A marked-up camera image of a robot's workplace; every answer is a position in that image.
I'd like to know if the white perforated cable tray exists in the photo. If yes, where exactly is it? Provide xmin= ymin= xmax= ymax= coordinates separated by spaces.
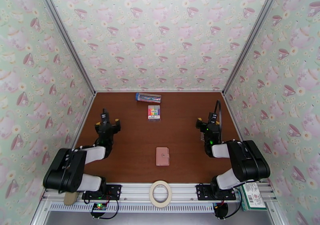
xmin=48 ymin=201 xmax=216 ymax=213

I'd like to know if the pink leather card holder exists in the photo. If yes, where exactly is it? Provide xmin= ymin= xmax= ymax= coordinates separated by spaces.
xmin=156 ymin=147 xmax=170 ymax=167

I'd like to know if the pack of coloured highlighters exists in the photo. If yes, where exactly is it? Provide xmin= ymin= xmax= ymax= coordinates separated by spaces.
xmin=147 ymin=104 xmax=162 ymax=122

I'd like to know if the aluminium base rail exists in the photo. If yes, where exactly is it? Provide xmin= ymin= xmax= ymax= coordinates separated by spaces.
xmin=41 ymin=181 xmax=278 ymax=203

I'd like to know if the blue pencil tube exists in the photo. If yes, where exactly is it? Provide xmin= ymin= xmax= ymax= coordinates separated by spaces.
xmin=135 ymin=92 xmax=162 ymax=104

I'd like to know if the green white cardboard box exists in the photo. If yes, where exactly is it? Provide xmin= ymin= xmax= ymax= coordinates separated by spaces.
xmin=239 ymin=181 xmax=268 ymax=212

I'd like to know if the small circuit board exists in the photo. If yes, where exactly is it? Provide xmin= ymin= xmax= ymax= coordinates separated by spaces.
xmin=91 ymin=202 xmax=108 ymax=213

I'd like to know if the black base cable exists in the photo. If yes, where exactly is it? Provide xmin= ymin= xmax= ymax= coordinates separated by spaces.
xmin=214 ymin=189 xmax=243 ymax=220
xmin=90 ymin=199 xmax=119 ymax=220

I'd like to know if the white masking tape roll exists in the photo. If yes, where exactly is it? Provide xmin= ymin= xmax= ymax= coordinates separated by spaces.
xmin=149 ymin=180 xmax=172 ymax=209

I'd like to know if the aluminium frame post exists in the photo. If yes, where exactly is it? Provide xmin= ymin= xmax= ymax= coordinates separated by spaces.
xmin=222 ymin=0 xmax=287 ymax=96
xmin=34 ymin=0 xmax=97 ymax=95

